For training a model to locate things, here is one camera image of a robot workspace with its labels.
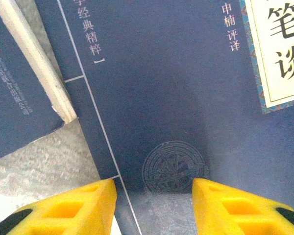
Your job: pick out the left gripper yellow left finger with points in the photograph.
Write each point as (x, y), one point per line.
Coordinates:
(63, 210)

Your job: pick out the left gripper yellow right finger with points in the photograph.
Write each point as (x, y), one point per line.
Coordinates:
(235, 213)

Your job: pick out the blue book short yellow label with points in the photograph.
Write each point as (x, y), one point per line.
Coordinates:
(14, 98)

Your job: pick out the blue book long cream label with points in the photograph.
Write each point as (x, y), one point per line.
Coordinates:
(174, 85)

